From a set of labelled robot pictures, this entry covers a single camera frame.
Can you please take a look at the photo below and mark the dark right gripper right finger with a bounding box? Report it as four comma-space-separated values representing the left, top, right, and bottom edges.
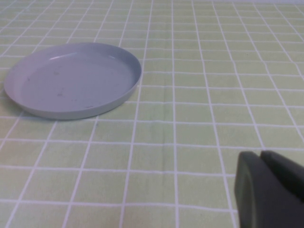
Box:
260, 150, 304, 202

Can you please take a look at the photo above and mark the green white checked tablecloth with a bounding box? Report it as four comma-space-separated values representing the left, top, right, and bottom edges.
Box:
0, 0, 304, 228

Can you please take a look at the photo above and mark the grey round plastic plate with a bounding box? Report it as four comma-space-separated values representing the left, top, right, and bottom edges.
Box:
3, 42, 143, 120

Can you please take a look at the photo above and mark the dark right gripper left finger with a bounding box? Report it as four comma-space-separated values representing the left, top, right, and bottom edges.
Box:
234, 151, 304, 228

